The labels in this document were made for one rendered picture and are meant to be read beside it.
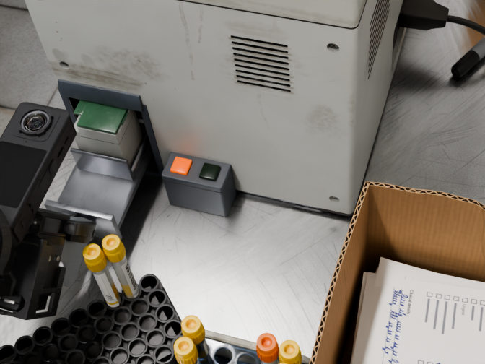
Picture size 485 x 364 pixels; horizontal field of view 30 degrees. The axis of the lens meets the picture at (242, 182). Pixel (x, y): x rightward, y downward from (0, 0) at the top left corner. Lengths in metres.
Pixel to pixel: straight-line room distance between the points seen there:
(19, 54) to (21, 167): 1.61
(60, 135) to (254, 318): 0.24
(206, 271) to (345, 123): 0.20
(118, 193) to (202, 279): 0.11
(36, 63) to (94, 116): 1.44
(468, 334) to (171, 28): 0.33
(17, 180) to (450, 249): 0.35
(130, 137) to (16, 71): 1.43
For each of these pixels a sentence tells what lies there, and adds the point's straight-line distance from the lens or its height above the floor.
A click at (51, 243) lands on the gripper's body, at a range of 0.71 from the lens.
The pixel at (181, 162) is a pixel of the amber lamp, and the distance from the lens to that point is 0.84.
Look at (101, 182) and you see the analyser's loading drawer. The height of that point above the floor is 0.91.
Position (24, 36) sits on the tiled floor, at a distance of 2.32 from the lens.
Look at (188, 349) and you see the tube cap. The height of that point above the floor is 0.99.
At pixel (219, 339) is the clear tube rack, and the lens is 0.72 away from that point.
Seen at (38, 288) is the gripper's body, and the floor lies 1.01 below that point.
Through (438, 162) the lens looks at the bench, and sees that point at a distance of 0.89.
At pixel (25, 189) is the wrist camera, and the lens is 0.67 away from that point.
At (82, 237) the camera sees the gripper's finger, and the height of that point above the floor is 1.00.
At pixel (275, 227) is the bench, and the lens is 0.85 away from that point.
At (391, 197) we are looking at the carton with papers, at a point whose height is 1.01.
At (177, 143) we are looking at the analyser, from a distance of 0.83.
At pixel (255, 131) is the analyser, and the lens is 0.78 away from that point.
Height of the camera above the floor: 1.60
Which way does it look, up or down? 56 degrees down
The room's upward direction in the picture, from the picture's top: 9 degrees counter-clockwise
